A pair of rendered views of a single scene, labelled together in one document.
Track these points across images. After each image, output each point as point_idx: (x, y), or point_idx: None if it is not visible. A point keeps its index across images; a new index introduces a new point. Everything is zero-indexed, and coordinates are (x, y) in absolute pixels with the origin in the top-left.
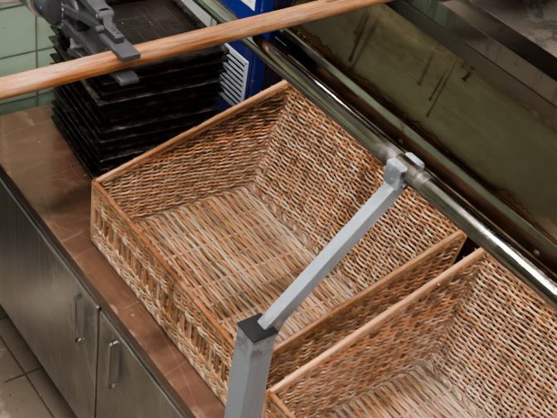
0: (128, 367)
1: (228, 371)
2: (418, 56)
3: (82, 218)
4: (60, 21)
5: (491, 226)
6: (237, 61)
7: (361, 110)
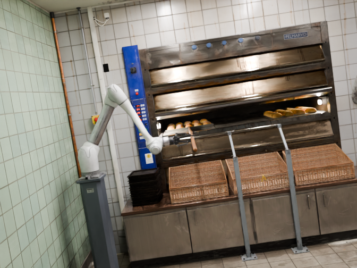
0: (200, 213)
1: None
2: None
3: (164, 204)
4: (173, 143)
5: (222, 158)
6: None
7: (186, 162)
